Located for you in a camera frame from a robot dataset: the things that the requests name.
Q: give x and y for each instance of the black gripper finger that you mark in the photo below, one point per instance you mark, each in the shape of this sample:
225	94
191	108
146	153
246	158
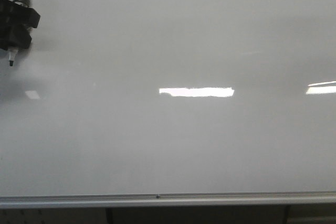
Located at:
15	35
13	14

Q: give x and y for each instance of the white whiteboard with aluminium frame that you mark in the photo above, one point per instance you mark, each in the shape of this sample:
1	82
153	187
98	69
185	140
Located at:
122	103

